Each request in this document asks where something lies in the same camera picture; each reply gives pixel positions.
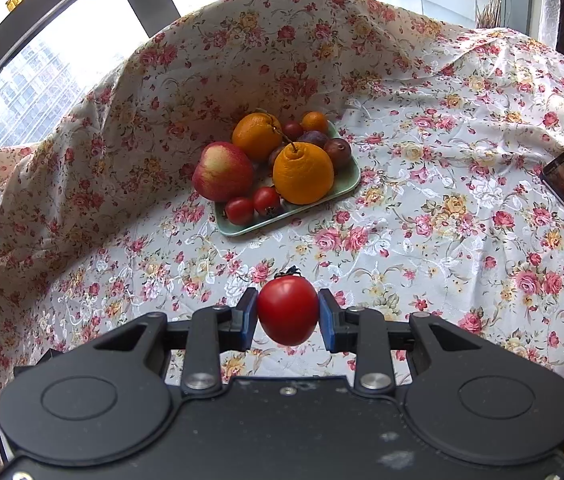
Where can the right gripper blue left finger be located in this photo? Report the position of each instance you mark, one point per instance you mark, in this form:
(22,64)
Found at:
(215,330)

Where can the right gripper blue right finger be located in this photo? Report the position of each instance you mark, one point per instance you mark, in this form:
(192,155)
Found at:
(362,332)

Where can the red tomato lone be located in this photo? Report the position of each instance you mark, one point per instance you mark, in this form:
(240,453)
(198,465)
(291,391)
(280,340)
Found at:
(288,308)

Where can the plate cherry tomato left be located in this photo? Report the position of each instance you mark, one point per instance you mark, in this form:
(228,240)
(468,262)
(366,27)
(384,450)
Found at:
(240,211)

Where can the plate cherry tomato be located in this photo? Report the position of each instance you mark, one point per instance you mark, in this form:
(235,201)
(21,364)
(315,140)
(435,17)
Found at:
(267,202)
(240,211)

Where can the plate cherry tomato right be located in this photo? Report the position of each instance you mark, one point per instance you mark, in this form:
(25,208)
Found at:
(267,202)

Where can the green rectangular plate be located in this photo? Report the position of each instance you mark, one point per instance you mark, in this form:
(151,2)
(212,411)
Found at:
(344,178)

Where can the red apple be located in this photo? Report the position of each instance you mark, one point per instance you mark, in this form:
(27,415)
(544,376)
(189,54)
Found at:
(223,173)

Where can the floral tablecloth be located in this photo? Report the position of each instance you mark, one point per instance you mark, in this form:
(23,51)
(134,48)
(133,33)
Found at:
(450,126)

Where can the bumpy orange with stem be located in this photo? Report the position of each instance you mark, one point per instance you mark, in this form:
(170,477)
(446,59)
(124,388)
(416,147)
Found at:
(302,173)

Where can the plate brown plum right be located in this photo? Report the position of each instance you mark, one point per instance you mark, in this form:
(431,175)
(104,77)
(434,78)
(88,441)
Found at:
(339,152)

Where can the round orange on plate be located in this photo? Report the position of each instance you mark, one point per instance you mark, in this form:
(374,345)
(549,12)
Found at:
(258,135)

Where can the plate dark plum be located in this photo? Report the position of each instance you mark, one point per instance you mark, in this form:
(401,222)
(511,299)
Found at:
(315,137)

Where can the black white cardboard box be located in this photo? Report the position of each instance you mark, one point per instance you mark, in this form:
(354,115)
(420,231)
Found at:
(6,452)

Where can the small mandarin on plate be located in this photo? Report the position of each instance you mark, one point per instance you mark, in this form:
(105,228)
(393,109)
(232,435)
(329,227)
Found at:
(315,121)

